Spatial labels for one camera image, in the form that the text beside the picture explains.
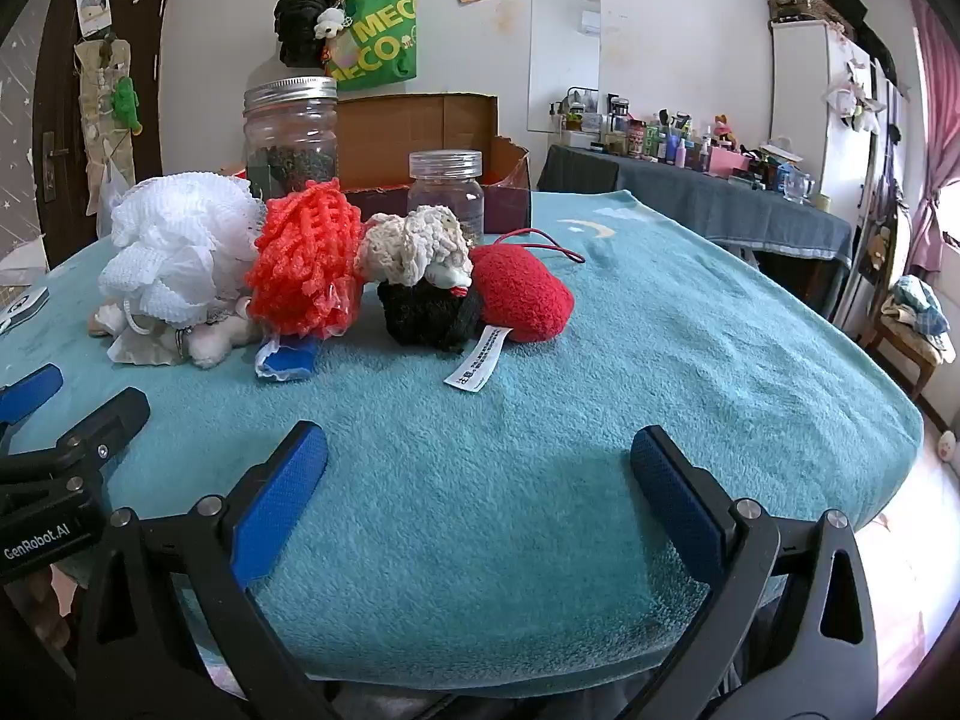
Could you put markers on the door photo card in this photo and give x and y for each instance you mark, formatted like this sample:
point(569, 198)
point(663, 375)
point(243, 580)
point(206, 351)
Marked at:
point(94, 7)

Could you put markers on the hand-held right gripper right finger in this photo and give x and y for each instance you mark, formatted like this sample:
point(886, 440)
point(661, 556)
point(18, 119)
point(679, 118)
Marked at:
point(675, 510)

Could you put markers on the beige crochet scrunchie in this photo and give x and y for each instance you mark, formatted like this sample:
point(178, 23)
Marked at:
point(412, 244)

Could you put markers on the red foam net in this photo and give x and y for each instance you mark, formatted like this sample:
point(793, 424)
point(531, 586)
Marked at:
point(300, 255)

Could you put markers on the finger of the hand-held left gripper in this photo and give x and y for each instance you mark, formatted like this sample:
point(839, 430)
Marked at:
point(105, 420)
point(30, 394)

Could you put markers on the green plush toy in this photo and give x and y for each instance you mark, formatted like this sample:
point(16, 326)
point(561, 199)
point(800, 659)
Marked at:
point(126, 105)

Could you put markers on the starry dark wall cloth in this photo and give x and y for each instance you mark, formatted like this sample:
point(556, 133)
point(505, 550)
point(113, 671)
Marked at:
point(19, 150)

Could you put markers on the wooden chair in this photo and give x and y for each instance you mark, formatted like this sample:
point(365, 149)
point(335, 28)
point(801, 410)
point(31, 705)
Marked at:
point(896, 349)

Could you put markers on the wall mirror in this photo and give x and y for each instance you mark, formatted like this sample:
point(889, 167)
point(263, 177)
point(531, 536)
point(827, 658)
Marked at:
point(562, 45)

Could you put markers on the green tote bag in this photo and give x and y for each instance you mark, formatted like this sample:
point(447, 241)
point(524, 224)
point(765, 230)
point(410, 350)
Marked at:
point(382, 37)

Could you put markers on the white electronic device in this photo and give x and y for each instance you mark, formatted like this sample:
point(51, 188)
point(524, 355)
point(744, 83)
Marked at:
point(19, 307)

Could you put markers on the beige hanging wall organizer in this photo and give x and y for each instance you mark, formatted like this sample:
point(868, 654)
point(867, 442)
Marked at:
point(94, 90)

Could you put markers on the black fluffy scrunchie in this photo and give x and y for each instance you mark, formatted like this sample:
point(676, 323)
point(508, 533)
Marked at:
point(420, 315)

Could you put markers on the brown door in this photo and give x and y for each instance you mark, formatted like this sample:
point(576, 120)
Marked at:
point(64, 90)

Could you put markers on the cardboard box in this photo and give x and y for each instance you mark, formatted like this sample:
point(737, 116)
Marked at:
point(420, 127)

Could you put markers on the red plush heart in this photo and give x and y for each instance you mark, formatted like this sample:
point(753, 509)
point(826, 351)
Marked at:
point(525, 292)

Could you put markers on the brown suitcase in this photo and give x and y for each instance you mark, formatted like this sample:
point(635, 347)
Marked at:
point(799, 0)

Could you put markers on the pile of clothes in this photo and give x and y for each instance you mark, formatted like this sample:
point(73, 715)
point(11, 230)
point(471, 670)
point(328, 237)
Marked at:
point(919, 311)

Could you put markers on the round pale plush toy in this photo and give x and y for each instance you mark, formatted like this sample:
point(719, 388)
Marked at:
point(949, 446)

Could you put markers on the white fluffy plush hair clip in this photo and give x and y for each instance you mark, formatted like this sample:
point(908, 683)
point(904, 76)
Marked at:
point(214, 341)

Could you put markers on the small clear jar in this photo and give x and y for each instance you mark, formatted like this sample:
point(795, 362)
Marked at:
point(446, 187)

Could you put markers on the black bag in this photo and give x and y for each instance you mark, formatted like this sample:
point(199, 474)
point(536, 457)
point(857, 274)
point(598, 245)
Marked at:
point(296, 22)

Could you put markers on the pink curtain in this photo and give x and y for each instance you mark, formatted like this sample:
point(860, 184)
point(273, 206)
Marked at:
point(937, 90)

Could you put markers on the small white plush charm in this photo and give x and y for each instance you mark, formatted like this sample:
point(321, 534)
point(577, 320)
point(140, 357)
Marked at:
point(328, 22)

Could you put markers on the row of cosmetic bottles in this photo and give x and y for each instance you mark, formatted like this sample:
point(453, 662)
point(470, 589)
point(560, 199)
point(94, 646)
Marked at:
point(660, 139)

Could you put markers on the hanging clear plastic bag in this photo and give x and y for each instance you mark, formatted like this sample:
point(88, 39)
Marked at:
point(114, 187)

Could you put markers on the white tissue sheet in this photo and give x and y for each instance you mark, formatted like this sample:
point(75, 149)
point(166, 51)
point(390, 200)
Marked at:
point(142, 351)

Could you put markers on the large dark-filled glass jar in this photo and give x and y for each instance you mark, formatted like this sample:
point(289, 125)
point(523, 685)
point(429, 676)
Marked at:
point(289, 135)

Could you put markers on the white wardrobe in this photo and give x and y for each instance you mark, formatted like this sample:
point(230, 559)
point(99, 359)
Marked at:
point(810, 90)

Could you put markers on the white flower decoration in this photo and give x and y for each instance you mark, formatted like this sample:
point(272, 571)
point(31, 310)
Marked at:
point(855, 101)

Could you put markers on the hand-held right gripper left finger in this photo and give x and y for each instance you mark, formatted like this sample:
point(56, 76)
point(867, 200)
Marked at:
point(285, 495)

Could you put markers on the blue cloth pouch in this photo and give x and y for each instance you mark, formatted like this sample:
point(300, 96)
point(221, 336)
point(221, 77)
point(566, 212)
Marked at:
point(292, 364)

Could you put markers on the black clothes pile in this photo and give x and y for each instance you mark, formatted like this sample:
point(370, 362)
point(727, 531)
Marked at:
point(855, 15)

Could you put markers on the table with grey-blue cloth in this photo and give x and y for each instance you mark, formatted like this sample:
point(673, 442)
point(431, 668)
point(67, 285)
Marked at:
point(675, 195)

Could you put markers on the white mesh bath pouf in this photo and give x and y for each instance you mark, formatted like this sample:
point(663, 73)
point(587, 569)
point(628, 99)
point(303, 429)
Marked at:
point(172, 247)

